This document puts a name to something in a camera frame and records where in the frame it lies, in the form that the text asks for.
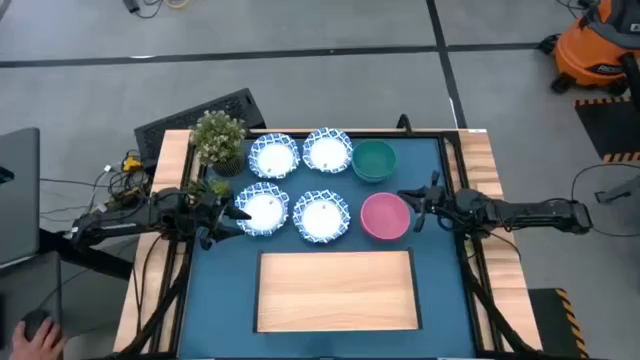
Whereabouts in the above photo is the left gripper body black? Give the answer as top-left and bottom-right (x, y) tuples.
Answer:
(197, 191), (233, 251)

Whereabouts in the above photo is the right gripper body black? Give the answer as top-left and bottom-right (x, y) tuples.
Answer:
(413, 169), (458, 233)

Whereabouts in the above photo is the blue patterned paper plate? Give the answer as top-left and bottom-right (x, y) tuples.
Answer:
(291, 188), (352, 245)
(301, 126), (355, 175)
(234, 181), (291, 238)
(248, 132), (302, 180)

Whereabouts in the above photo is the pink plastic bowl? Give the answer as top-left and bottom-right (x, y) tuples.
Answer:
(359, 191), (413, 243)

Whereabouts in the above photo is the green plastic bowl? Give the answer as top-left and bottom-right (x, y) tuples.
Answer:
(351, 139), (399, 181)

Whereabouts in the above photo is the small succulent in black pot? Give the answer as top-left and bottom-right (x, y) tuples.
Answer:
(186, 177), (234, 202)

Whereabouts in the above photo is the flowering plant in striped pot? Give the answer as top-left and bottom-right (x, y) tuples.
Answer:
(188, 109), (249, 178)

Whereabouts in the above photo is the black hazard striped floor mat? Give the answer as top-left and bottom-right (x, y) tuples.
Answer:
(573, 96), (640, 164)
(527, 287), (592, 360)

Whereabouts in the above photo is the grey stand base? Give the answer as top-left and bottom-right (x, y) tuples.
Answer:
(593, 173), (640, 205)

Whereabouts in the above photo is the grey laptop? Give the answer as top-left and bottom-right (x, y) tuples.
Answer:
(0, 126), (42, 269)

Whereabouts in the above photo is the dark grey desk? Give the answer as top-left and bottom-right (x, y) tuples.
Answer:
(0, 249), (64, 360)

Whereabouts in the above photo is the black computer mouse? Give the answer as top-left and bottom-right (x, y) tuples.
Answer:
(21, 308), (54, 342)

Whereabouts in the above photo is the person's hand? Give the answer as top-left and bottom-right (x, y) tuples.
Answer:
(9, 318), (67, 360)

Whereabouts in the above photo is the orange shop vacuum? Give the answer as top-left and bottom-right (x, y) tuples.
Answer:
(537, 0), (640, 97)

